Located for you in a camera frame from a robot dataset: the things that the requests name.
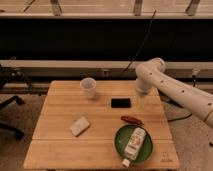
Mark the black rectangular eraser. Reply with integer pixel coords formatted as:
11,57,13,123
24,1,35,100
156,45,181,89
111,98,131,108

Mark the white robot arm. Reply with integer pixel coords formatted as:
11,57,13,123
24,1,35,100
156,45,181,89
135,58,213,128

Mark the red chili pepper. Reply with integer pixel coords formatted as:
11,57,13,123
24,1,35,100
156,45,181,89
121,116,143,125

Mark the white lotion bottle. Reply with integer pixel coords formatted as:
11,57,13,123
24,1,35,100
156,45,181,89
122,128,146,167

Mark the green round plate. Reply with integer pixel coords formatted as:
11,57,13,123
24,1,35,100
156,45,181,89
114,124,153,164

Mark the beige sponge block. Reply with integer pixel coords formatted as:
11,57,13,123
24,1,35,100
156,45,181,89
70,117,90,137

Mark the black office chair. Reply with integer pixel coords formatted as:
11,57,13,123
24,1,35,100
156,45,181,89
0,63,26,141

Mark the black floor cable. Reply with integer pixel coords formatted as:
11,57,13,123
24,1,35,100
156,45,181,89
167,99,194,123

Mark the black hanging cable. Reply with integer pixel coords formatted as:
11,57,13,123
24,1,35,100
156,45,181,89
120,9,157,75

